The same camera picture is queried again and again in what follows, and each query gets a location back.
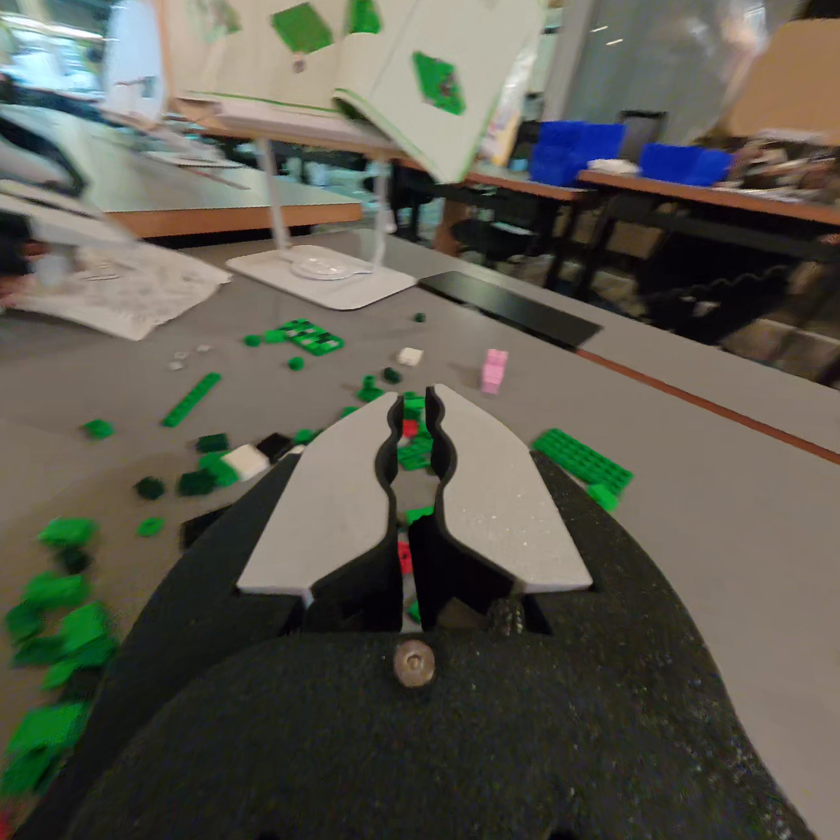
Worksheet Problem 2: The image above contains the brown cardboard box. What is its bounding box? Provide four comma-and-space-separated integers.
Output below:
722, 20, 840, 145

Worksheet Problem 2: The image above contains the grey desk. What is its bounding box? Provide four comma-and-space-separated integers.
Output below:
0, 226, 840, 840

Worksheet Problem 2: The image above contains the wooden edged table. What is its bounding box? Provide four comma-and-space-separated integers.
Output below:
453, 167, 840, 263

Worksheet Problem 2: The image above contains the white book stand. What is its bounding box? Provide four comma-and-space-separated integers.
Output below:
164, 92, 419, 311

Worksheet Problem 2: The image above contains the grey table with wooden edge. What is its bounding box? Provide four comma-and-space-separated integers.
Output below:
0, 105, 365, 240

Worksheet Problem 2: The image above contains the long green brick strip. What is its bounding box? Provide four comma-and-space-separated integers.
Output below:
162, 372, 223, 429

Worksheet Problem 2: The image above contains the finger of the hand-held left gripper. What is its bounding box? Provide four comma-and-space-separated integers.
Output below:
0, 192, 147, 249

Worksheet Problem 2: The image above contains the printed paper bag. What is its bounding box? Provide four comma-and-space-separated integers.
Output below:
10, 244, 232, 342

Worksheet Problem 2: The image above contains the pile of green bricks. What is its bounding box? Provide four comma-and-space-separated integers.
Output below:
0, 392, 621, 802

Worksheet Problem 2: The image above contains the checkered green brick plate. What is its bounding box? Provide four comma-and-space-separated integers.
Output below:
276, 318, 345, 357

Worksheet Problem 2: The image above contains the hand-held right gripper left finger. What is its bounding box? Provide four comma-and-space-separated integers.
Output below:
236, 392, 404, 605

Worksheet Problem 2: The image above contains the green studded plate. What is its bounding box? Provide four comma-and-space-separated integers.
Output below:
532, 428, 635, 497

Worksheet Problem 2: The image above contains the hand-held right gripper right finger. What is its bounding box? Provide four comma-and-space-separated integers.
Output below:
425, 382, 595, 597

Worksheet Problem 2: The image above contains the black desk panel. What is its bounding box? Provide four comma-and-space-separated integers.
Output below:
418, 270, 603, 350

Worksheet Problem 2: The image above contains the instruction booklet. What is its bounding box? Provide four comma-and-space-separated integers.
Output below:
157, 0, 549, 185

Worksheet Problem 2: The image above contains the blue plastic bin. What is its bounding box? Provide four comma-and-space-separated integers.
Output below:
530, 120, 627, 188
640, 141, 732, 188

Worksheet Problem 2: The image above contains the black studded plate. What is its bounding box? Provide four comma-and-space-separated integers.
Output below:
180, 504, 232, 549

